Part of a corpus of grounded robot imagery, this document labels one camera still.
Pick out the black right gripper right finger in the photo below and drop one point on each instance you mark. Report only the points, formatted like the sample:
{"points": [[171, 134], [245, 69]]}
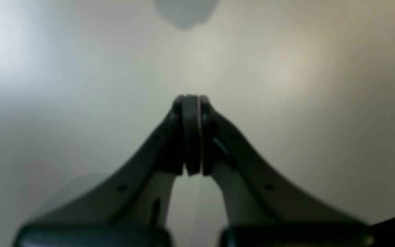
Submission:
{"points": [[263, 208]]}

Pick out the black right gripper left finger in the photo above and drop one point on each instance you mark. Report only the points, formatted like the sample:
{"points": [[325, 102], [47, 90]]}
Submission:
{"points": [[129, 208]]}

